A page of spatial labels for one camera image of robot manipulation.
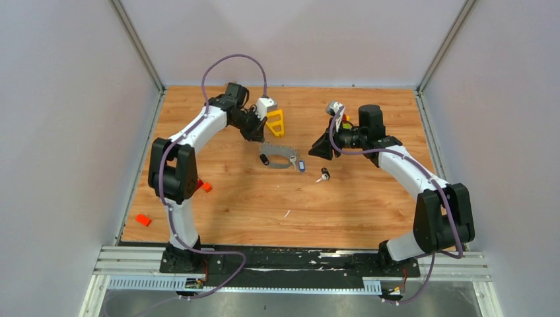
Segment yellow triangular plastic piece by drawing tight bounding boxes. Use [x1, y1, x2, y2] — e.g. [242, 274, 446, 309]
[266, 109, 285, 138]

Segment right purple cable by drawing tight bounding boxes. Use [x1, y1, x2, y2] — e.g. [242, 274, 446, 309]
[328, 107, 465, 305]

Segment black key tag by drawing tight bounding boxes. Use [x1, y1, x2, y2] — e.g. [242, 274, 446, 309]
[260, 153, 271, 166]

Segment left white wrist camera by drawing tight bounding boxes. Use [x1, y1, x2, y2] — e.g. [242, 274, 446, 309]
[256, 96, 278, 120]

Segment purple cable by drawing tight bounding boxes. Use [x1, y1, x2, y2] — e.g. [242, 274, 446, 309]
[328, 107, 465, 305]
[158, 54, 269, 302]

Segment grey metal carabiner plate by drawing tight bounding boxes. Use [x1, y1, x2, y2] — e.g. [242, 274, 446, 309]
[260, 143, 298, 169]

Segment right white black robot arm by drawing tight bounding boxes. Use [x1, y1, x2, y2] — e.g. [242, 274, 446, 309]
[308, 101, 475, 276]

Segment red flat toy block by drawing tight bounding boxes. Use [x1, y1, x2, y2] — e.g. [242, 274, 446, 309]
[135, 214, 152, 227]

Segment white slotted cable duct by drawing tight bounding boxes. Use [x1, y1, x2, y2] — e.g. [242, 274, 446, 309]
[107, 275, 382, 295]

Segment red green toy block figure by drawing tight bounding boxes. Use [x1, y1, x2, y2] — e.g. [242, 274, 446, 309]
[341, 115, 354, 129]

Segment red white toy block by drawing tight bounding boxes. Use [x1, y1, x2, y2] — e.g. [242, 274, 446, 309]
[195, 178, 204, 191]

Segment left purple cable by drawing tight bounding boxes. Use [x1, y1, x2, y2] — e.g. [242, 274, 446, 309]
[158, 54, 269, 302]

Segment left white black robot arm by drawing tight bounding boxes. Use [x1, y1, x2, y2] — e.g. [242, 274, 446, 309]
[148, 83, 277, 273]

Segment black head silver key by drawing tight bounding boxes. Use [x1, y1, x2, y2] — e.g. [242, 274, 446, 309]
[316, 167, 331, 183]

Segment blue key tag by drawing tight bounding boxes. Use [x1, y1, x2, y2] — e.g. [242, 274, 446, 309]
[297, 160, 306, 172]

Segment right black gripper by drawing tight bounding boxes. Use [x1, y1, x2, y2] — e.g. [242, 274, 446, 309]
[308, 118, 367, 160]

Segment metal keyring with keys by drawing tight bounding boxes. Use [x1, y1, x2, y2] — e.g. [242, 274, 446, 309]
[289, 156, 298, 170]

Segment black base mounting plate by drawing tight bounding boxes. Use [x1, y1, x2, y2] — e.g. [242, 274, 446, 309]
[159, 243, 420, 288]

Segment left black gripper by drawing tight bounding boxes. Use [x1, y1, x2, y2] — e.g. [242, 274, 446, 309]
[230, 108, 268, 144]

